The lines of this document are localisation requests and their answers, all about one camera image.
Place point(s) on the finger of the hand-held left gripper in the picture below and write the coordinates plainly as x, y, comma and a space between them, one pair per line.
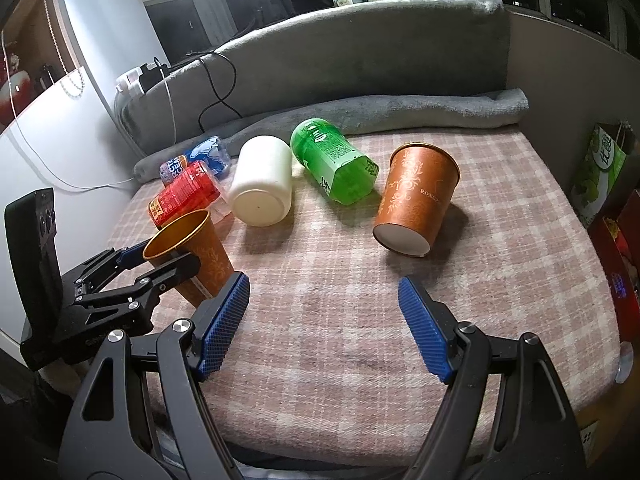
129, 256
170, 272

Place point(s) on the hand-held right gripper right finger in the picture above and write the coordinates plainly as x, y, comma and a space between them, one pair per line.
422, 330

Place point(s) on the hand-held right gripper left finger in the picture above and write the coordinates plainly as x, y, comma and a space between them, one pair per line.
223, 325

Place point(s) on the orange paper cup gold inside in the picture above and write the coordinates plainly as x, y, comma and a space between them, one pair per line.
210, 255

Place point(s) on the white plastic cup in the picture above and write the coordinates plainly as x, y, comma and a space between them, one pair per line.
262, 180

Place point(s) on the orange patterned paper cup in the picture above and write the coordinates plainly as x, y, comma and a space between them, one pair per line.
415, 195

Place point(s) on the red label bottle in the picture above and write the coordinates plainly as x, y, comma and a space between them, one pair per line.
182, 190

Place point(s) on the pink plaid blanket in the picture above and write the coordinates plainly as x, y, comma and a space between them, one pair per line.
330, 280

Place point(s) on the blue label bottle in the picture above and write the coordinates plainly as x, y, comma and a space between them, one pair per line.
210, 152

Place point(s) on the white power strip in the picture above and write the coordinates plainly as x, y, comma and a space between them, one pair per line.
129, 81

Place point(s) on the black power adapter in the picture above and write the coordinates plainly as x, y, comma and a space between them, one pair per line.
151, 74

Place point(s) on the green plastic bottle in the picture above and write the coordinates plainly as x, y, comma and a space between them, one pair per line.
330, 155

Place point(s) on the red cardboard box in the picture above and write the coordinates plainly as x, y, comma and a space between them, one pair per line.
617, 260

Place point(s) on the green white carton box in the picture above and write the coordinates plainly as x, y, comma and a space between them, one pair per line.
597, 175

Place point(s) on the grey fleece blanket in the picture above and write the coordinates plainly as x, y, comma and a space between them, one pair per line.
350, 60

